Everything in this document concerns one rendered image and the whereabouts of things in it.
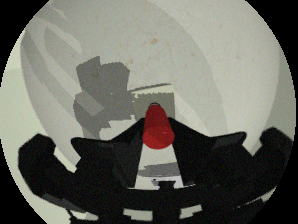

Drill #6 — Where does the beige square block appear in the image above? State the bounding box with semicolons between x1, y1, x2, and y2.
129;83;176;121

